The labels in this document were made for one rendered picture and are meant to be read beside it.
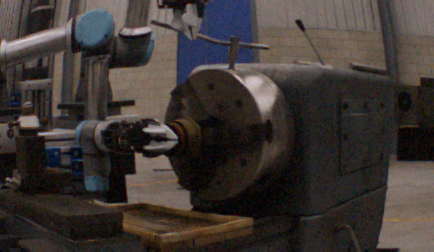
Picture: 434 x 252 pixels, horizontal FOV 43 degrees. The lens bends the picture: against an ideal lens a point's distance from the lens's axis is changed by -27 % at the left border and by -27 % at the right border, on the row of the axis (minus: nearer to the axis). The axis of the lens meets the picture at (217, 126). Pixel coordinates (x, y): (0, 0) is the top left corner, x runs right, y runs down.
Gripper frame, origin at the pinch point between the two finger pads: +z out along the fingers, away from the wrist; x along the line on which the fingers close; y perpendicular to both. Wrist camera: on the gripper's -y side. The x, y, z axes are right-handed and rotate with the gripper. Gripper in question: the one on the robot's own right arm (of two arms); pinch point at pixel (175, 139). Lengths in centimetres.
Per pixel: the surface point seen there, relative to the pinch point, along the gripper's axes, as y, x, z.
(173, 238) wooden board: 17.1, -18.7, 14.9
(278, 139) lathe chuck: -20.6, -0.9, 12.3
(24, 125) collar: 42.9, 5.0, -8.2
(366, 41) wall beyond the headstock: -985, 107, -467
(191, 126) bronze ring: -5.3, 2.5, -0.1
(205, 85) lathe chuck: -15.1, 11.4, -4.8
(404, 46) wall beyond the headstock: -991, 103, -362
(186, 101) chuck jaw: -10.6, 7.8, -6.6
